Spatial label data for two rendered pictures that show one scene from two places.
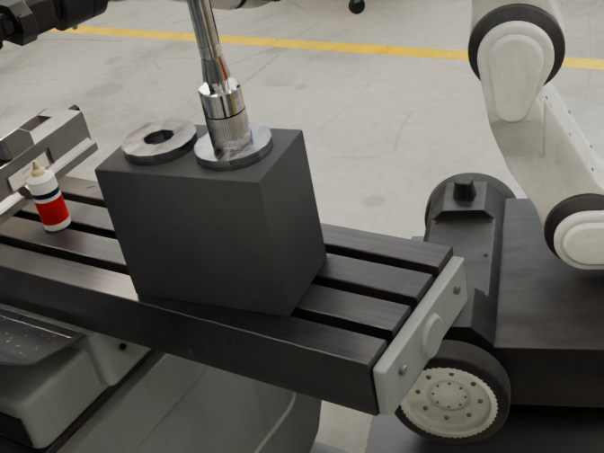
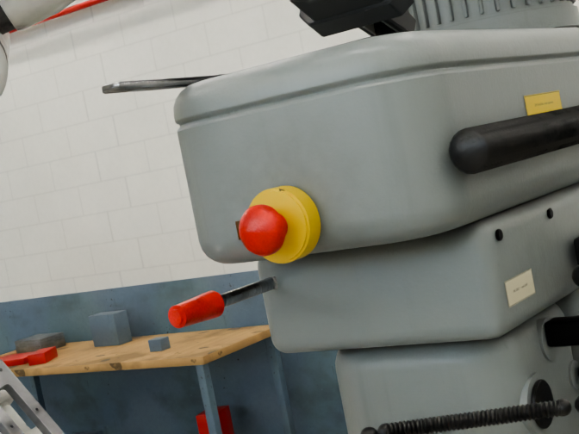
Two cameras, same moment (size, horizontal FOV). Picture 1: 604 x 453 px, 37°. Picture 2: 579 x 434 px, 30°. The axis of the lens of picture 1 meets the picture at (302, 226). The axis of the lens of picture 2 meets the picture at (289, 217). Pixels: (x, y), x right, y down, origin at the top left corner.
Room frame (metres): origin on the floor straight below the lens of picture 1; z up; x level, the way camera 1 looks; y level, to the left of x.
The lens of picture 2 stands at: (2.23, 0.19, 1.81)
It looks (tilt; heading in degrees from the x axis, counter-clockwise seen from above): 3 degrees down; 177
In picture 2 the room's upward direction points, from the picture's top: 11 degrees counter-clockwise
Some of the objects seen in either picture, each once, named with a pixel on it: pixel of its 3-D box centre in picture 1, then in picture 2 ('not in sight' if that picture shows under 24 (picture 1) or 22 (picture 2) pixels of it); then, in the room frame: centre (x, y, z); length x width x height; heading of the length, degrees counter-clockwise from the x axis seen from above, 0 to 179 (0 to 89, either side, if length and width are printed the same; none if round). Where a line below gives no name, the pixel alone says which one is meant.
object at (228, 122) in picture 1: (226, 118); not in sight; (0.92, 0.06, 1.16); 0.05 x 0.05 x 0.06
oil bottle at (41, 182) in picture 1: (46, 192); not in sight; (1.17, 0.35, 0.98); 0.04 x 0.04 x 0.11
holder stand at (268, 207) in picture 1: (214, 211); not in sight; (0.95, 0.10, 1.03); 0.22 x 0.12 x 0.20; 60
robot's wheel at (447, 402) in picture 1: (448, 393); not in sight; (1.10, -0.19, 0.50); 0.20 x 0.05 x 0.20; 71
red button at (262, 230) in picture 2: not in sight; (266, 229); (1.39, 0.21, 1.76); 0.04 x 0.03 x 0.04; 53
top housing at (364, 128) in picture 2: not in sight; (412, 134); (1.18, 0.38, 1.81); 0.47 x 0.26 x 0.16; 143
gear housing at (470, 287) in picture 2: not in sight; (450, 259); (1.16, 0.39, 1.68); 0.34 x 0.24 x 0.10; 143
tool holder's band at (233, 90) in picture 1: (219, 90); not in sight; (0.92, 0.06, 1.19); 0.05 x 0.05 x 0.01
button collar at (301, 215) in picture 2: not in sight; (283, 224); (1.37, 0.23, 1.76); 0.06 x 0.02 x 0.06; 53
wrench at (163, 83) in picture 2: not in sight; (201, 80); (1.25, 0.18, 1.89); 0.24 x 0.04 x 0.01; 144
